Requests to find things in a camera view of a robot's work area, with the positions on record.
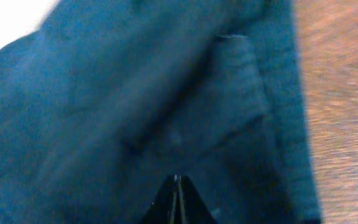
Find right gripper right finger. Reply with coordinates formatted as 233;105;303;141
178;175;218;224

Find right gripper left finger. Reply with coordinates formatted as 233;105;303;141
140;175;177;224

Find navy blue shorts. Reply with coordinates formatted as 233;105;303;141
0;0;322;223

